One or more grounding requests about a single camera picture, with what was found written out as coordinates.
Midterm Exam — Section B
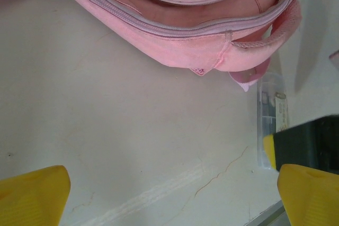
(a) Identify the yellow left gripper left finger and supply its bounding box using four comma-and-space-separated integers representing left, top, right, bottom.
0, 165, 71, 226

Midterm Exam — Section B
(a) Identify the pink student backpack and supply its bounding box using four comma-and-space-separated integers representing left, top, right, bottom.
0, 0, 339, 93

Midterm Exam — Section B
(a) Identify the long aluminium base rail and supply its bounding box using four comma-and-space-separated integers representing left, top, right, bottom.
245, 198, 291, 226

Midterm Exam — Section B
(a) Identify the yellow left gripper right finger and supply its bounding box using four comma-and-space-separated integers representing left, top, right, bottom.
276, 164, 339, 226

